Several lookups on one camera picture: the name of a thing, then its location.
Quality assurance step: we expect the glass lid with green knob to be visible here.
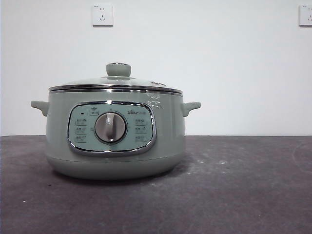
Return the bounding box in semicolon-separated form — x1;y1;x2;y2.
48;62;183;95

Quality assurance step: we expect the pale green electric cooking pot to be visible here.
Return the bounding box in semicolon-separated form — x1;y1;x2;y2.
30;89;202;181

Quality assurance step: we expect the white wall socket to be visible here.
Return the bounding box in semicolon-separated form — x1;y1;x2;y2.
299;4;312;27
92;3;114;27

